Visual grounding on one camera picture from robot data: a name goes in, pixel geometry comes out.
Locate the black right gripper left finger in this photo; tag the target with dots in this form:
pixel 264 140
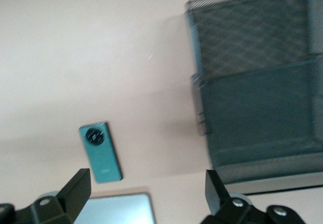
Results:
pixel 75 188

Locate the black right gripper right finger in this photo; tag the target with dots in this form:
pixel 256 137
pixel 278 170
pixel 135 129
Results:
pixel 214 193

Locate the silver closed laptop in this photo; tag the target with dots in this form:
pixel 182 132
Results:
pixel 121 209

